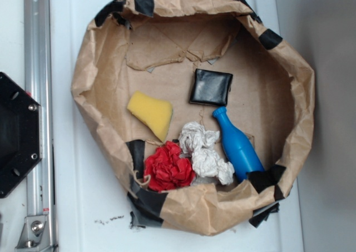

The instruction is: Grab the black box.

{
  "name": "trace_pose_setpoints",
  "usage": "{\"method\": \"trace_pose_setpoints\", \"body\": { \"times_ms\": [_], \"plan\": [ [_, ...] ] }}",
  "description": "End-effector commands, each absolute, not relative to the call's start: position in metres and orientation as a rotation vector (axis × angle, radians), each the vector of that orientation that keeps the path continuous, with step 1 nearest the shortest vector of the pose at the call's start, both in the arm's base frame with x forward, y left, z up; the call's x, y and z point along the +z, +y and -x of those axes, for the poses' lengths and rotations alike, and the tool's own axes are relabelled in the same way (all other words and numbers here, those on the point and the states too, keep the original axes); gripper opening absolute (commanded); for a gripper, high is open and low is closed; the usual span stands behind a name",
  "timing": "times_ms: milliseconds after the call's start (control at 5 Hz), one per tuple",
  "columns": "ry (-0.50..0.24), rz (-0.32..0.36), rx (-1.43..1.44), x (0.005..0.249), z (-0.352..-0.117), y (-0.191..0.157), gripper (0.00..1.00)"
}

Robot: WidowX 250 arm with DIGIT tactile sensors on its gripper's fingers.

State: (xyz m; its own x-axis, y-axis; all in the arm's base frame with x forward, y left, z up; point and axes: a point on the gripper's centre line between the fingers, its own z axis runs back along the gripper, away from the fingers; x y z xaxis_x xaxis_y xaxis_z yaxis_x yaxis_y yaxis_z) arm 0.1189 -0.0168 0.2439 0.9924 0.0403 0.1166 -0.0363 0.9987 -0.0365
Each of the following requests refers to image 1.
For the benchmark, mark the metal corner bracket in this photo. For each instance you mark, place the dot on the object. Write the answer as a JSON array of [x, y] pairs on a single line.
[[35, 235]]

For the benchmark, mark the blue plastic bottle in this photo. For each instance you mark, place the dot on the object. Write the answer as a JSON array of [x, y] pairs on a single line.
[[237, 147]]

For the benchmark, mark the crumpled white paper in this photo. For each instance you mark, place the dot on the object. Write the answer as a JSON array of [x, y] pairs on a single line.
[[197, 143]]

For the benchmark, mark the black square box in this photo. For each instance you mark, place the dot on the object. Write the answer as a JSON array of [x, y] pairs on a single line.
[[210, 88]]

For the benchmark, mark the yellow sponge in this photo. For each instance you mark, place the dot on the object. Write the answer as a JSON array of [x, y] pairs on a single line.
[[156, 114]]

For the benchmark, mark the brown paper bag basin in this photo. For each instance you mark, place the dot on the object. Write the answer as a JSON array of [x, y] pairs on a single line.
[[155, 46]]

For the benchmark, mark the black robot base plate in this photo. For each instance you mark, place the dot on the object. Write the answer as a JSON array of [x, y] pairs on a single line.
[[20, 134]]

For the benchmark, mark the crumpled red paper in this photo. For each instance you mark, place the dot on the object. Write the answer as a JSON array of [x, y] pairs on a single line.
[[167, 170]]

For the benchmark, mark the aluminium profile rail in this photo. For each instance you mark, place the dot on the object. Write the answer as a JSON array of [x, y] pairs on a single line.
[[37, 66]]

